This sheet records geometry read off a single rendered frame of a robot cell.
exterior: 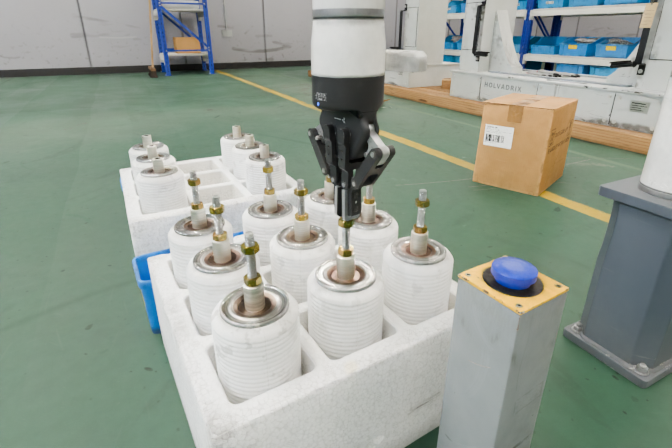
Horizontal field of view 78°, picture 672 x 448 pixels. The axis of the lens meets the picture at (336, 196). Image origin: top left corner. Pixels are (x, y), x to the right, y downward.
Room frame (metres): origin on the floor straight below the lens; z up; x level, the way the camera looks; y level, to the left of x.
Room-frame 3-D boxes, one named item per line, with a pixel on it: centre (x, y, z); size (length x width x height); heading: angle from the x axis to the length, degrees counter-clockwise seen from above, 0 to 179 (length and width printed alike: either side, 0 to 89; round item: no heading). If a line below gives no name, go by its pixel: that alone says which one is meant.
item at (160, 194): (0.85, 0.38, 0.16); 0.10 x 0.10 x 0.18
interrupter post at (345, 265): (0.44, -0.01, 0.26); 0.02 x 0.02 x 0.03
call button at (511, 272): (0.33, -0.17, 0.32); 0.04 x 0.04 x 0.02
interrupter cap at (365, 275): (0.44, -0.01, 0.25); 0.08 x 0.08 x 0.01
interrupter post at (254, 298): (0.38, 0.09, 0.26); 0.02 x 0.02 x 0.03
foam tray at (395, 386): (0.54, 0.05, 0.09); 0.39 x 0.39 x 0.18; 31
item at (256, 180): (0.96, 0.17, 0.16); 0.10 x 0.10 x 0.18
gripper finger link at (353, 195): (0.43, -0.02, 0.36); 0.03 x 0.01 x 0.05; 36
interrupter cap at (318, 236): (0.54, 0.05, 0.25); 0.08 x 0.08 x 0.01
